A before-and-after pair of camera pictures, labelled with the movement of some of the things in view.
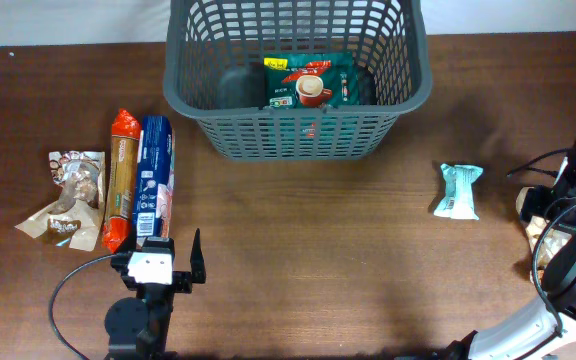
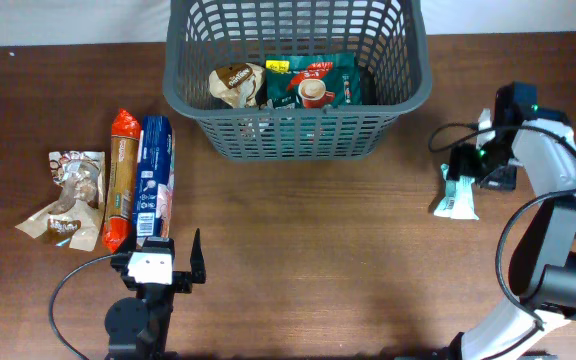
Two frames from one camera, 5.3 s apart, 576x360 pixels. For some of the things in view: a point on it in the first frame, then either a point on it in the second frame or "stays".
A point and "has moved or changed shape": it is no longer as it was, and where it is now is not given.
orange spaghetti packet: [123, 181] stays
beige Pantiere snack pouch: [551, 243] has moved or changed shape
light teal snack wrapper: [458, 200] stays
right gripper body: [543, 201] to [490, 166]
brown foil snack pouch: [76, 217] stays
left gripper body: [182, 281] stays
